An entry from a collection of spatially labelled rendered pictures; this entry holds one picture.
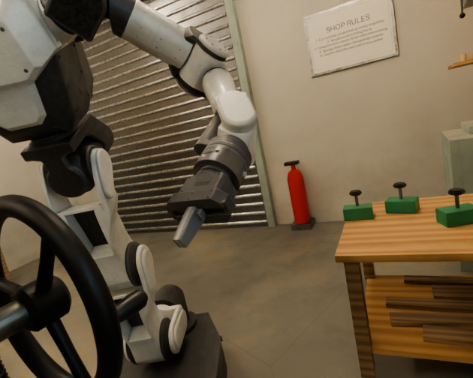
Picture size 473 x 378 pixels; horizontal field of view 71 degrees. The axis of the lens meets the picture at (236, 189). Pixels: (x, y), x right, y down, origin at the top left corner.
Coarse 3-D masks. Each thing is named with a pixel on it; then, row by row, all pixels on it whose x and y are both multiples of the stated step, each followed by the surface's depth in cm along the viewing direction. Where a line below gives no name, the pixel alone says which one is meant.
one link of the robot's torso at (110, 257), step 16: (96, 160) 88; (96, 176) 88; (112, 176) 94; (48, 192) 89; (112, 192) 92; (64, 208) 95; (80, 208) 90; (96, 208) 90; (112, 208) 92; (80, 224) 96; (96, 224) 97; (112, 224) 95; (96, 240) 100; (112, 240) 95; (128, 240) 106; (96, 256) 97; (112, 256) 97; (128, 256) 101; (112, 272) 100; (128, 272) 100; (112, 288) 103
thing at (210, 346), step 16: (160, 288) 148; (176, 288) 148; (176, 304) 137; (192, 320) 147; (208, 320) 148; (192, 336) 138; (208, 336) 136; (192, 352) 128; (208, 352) 126; (128, 368) 127; (144, 368) 125; (160, 368) 123; (176, 368) 121; (192, 368) 119; (208, 368) 118; (224, 368) 129
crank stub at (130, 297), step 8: (128, 296) 40; (136, 296) 40; (144, 296) 41; (120, 304) 39; (128, 304) 39; (136, 304) 40; (144, 304) 41; (120, 312) 38; (128, 312) 39; (136, 312) 40; (120, 320) 38
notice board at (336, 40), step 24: (360, 0) 241; (384, 0) 235; (312, 24) 259; (336, 24) 252; (360, 24) 245; (384, 24) 239; (312, 48) 263; (336, 48) 256; (360, 48) 249; (384, 48) 243; (312, 72) 268
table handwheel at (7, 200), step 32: (0, 224) 44; (32, 224) 36; (64, 224) 36; (0, 256) 49; (64, 256) 34; (0, 288) 47; (32, 288) 41; (64, 288) 42; (96, 288) 34; (0, 320) 37; (32, 320) 40; (96, 320) 34; (32, 352) 48; (64, 352) 42
